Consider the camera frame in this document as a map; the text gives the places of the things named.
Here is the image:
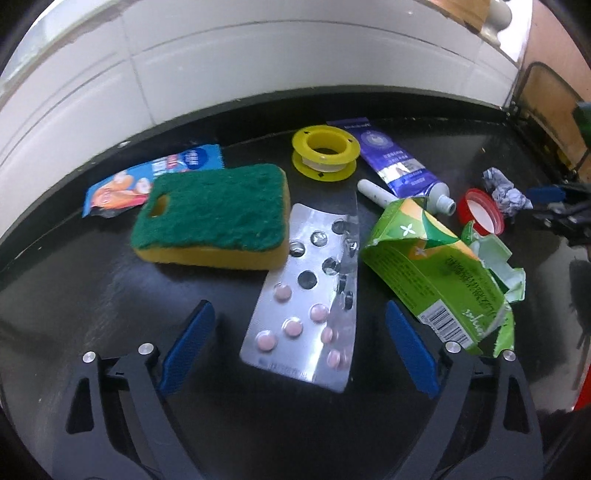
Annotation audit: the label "black framed wooden panel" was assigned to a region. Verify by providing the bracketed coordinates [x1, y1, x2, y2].
[505, 61, 591, 185]

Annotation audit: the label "yellow tape spool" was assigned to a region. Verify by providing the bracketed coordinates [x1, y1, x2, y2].
[292, 126, 361, 182]

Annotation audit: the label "green and yellow sponge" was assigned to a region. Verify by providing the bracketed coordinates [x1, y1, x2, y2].
[130, 164, 291, 271]

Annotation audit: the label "silver blister pack pink pills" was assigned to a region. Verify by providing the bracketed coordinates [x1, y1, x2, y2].
[239, 203, 361, 394]

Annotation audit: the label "purple squeeze tube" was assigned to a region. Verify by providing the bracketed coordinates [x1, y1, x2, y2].
[326, 119, 457, 217]

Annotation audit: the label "red bottle lid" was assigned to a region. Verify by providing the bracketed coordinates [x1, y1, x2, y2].
[458, 188, 505, 237]

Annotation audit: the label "blue and orange snack wrapper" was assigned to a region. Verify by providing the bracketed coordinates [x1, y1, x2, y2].
[82, 144, 225, 219]

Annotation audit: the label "white ceramic object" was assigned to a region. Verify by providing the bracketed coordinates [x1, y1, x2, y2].
[480, 0, 513, 47]

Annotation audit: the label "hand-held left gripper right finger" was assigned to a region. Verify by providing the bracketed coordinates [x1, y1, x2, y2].
[385, 300, 543, 480]

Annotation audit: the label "crushed green carton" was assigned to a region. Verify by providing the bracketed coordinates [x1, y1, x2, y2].
[360, 198, 527, 358]

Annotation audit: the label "crumpled paper ball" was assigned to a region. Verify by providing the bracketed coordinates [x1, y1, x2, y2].
[482, 167, 533, 217]

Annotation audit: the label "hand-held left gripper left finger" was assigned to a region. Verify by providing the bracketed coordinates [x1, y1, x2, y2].
[55, 300, 218, 480]

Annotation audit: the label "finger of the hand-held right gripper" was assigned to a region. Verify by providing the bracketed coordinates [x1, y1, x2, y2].
[532, 204, 591, 241]
[529, 184, 591, 204]

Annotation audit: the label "wooden board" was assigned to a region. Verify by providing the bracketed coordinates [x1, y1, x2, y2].
[431, 0, 491, 31]

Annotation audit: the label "white marker with green cap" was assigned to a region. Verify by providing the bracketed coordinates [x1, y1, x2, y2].
[357, 179, 398, 209]

